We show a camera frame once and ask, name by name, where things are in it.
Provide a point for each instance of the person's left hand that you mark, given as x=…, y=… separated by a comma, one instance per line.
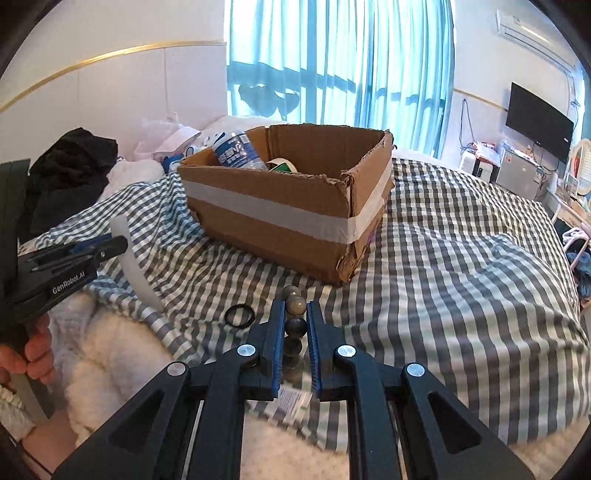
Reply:
x=37, y=355

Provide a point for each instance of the white printed tube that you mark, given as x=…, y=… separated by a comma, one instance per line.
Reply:
x=293, y=399

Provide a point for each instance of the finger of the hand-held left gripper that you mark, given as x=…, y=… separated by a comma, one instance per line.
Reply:
x=108, y=250
x=90, y=244

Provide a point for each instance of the silver fridge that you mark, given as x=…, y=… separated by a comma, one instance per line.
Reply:
x=517, y=175

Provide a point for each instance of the blue curtain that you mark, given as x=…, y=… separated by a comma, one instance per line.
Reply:
x=346, y=60

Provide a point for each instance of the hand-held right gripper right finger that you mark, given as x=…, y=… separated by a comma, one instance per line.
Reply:
x=316, y=350

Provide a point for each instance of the white fan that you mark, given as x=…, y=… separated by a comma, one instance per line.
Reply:
x=582, y=161

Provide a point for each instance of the black television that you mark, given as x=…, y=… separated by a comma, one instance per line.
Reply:
x=538, y=120

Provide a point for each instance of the checkered blanket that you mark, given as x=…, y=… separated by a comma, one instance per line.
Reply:
x=438, y=277

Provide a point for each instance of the taped cardboard box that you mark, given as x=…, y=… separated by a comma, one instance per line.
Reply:
x=277, y=240

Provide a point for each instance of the white appliance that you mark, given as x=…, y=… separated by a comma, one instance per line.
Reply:
x=467, y=164

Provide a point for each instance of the black cloth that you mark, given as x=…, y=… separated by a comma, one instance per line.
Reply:
x=69, y=170

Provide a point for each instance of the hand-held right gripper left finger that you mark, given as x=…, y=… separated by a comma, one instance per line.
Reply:
x=277, y=346

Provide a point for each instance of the plastic water bottle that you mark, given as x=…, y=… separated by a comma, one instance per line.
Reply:
x=235, y=152

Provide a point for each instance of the white fleece blanket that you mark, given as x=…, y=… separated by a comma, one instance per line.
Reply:
x=120, y=341

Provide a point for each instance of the person's left forearm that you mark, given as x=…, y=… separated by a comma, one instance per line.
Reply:
x=51, y=438

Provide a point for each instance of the white plastic bag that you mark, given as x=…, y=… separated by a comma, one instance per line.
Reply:
x=161, y=138

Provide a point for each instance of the white curved plastic strip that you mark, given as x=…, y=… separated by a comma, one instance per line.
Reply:
x=134, y=267

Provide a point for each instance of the white tape roll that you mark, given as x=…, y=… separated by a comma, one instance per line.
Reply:
x=281, y=162

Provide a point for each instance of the white air conditioner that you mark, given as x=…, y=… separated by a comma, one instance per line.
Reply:
x=526, y=30

